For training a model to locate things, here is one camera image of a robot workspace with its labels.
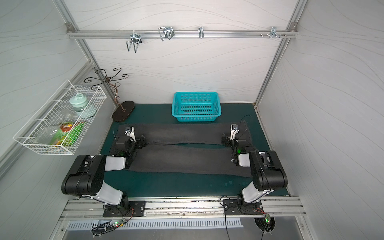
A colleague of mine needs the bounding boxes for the dark grey long pants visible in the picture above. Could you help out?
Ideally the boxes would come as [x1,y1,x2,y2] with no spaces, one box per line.
[129,123,251,178]

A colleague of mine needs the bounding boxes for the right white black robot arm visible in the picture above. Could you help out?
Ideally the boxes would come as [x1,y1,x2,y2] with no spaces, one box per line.
[222,135,288,204]

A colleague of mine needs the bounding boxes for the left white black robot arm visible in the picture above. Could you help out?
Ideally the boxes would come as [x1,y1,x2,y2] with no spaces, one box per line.
[61,135,147,208]

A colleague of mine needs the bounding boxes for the ornate metal hook stand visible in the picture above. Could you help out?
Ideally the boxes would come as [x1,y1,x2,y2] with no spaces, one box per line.
[84,67,136,122]

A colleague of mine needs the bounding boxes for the green table mat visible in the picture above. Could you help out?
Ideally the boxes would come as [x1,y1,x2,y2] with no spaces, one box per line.
[105,104,270,198]

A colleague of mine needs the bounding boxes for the teal plastic basket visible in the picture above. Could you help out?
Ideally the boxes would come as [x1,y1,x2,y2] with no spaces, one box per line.
[172,92,221,122]

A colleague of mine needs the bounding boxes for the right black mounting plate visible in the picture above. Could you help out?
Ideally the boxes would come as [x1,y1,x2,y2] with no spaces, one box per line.
[220,199,265,216]

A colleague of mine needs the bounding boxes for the black mounting plate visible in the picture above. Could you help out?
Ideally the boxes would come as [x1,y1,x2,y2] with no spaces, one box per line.
[103,201,146,218]
[220,199,265,216]

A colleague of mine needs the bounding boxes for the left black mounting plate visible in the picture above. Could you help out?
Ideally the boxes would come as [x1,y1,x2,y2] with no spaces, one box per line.
[103,201,146,218]

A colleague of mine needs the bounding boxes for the colourful snack packet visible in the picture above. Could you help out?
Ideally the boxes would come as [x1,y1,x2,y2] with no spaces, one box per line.
[50,122,85,147]

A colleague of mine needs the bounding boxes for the pale green lidded jar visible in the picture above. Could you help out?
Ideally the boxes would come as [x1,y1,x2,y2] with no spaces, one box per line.
[69,93,89,112]

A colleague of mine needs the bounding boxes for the right circuit board in hole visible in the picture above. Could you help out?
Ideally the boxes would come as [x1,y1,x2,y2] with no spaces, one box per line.
[255,214,276,233]

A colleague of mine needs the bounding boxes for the clear plastic bag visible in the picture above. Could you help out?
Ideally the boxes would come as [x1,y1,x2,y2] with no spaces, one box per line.
[32,109,78,145]

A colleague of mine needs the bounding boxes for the metal double hook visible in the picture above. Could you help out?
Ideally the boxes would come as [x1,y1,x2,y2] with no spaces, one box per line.
[126,33,142,53]

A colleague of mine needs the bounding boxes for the small metal clip hook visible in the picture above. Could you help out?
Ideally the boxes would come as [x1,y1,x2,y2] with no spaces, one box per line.
[198,27,204,39]

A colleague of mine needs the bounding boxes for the metal loop hook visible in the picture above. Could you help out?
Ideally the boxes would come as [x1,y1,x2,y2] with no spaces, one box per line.
[158,27,175,42]

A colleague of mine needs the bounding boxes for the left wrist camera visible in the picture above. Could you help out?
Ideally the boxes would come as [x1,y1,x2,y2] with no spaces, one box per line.
[125,126,136,142]

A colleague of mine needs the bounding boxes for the white slotted cable duct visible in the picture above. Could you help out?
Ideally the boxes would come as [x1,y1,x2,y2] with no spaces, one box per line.
[67,218,244,231]

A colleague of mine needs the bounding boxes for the white wire wall basket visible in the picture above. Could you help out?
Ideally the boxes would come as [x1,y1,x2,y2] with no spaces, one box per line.
[13,80,107,156]

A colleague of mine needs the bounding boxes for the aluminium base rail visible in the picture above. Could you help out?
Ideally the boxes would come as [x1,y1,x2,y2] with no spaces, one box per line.
[58,196,307,222]

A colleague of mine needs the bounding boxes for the left circuit board with wires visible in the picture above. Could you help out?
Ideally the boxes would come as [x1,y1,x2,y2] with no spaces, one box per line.
[91,219,126,237]

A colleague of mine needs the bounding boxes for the metal bracket hook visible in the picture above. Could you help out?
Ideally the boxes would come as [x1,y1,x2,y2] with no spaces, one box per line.
[260,27,287,39]

